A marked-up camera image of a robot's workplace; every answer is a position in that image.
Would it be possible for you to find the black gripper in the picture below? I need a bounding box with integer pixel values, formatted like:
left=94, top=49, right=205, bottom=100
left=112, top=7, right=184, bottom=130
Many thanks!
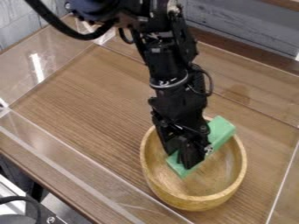
left=148, top=65, right=213, bottom=170

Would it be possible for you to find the green rectangular block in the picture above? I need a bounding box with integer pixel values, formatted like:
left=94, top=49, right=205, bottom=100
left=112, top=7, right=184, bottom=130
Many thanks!
left=165, top=116, right=236, bottom=178

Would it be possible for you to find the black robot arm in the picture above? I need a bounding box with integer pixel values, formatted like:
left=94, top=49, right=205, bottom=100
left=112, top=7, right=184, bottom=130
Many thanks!
left=65, top=0, right=212, bottom=169

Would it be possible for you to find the brown wooden bowl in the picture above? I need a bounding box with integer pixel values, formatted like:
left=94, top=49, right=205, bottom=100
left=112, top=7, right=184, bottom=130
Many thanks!
left=140, top=128, right=248, bottom=212

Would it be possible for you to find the black metal bracket with bolt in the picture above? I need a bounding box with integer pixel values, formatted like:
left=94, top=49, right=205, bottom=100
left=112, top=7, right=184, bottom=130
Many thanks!
left=24, top=195, right=68, bottom=224

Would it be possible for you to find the clear acrylic corner bracket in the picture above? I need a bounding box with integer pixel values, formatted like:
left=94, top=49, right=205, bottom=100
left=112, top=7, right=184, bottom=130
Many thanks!
left=73, top=17, right=117, bottom=46

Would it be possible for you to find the black cable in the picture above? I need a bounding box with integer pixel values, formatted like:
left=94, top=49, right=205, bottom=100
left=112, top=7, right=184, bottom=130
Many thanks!
left=0, top=195, right=42, bottom=224

